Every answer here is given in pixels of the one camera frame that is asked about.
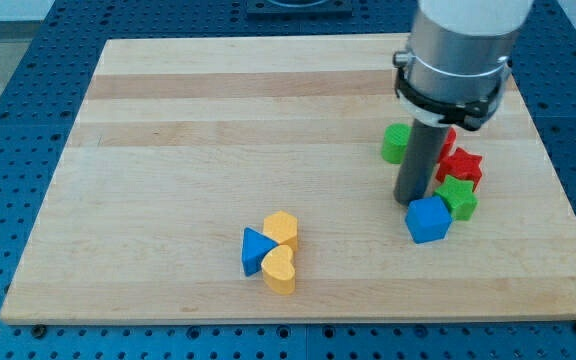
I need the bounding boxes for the green cylinder block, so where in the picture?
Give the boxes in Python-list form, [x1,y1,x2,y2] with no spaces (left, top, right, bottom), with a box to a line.
[381,123,411,164]

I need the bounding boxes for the green star block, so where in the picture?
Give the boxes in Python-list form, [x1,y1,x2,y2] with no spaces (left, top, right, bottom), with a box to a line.
[433,175,478,221]

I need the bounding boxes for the red star block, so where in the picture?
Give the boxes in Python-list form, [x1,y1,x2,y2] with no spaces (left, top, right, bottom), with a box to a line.
[435,147,483,191]

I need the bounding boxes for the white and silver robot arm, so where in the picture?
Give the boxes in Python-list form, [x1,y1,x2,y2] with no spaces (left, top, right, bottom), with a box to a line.
[393,0,533,131]

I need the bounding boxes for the yellow heart block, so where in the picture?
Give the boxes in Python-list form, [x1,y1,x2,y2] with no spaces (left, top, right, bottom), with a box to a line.
[261,245,296,295]

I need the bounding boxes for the red block behind rod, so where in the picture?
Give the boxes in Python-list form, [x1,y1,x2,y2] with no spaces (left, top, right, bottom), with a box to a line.
[437,128,457,163]

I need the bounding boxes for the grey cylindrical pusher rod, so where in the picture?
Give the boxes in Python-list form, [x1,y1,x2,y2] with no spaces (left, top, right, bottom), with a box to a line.
[393,119,449,206]

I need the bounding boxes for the light wooden board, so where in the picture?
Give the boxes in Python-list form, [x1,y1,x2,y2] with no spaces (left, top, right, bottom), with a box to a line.
[0,34,576,325]

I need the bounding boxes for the yellow hexagon block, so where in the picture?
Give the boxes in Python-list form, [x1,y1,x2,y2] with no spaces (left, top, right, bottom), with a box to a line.
[263,211,299,252]

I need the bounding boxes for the blue cube block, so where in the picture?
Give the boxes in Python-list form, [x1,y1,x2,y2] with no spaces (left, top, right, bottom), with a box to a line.
[405,196,453,244]

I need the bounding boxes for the blue triangle block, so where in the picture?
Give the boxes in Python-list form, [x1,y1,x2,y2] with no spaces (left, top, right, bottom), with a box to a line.
[241,227,278,277]

